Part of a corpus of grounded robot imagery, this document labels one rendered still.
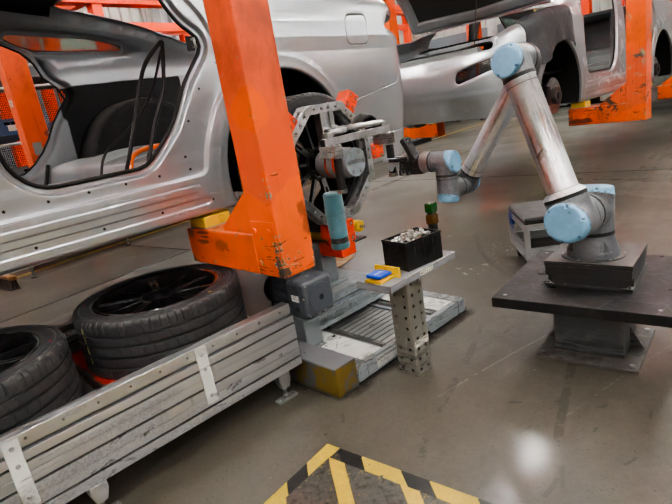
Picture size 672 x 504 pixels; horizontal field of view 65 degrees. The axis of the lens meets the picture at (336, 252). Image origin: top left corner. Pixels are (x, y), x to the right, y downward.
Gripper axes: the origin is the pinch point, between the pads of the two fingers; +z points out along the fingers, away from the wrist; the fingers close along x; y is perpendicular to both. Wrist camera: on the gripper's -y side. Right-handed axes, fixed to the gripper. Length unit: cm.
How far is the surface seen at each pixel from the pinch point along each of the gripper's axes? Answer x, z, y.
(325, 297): -46, 7, 52
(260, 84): -70, -8, -39
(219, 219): -67, 44, 13
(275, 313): -78, 0, 45
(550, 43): 274, 42, -46
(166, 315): -115, 13, 34
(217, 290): -92, 14, 33
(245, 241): -76, 13, 18
